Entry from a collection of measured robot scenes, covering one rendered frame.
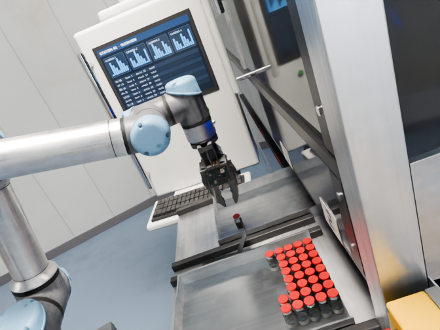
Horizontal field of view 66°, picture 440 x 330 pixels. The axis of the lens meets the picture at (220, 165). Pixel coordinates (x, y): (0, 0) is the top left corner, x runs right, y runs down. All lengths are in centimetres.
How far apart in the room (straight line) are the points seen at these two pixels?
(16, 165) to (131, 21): 82
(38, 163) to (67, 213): 276
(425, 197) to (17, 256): 85
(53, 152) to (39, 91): 253
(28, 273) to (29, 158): 37
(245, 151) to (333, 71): 110
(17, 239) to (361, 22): 83
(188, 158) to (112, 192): 198
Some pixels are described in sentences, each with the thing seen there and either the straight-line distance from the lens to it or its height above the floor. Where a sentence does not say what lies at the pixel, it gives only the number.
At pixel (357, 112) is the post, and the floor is 129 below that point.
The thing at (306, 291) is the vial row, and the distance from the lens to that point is 71.
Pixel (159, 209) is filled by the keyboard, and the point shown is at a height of 83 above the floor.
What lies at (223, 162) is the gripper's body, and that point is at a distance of 84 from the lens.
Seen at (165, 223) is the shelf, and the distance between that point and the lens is 138.
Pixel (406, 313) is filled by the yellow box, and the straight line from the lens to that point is 53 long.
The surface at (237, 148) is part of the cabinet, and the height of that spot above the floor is 90.
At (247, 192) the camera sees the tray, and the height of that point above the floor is 88.
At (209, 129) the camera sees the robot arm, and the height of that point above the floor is 121.
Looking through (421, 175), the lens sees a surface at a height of 119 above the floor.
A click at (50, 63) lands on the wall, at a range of 319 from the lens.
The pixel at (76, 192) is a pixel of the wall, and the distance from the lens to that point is 338.
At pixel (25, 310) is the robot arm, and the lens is 94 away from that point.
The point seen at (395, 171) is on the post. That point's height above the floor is 121.
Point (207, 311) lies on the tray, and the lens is 82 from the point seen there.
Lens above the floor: 144
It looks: 23 degrees down
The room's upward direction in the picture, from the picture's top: 23 degrees counter-clockwise
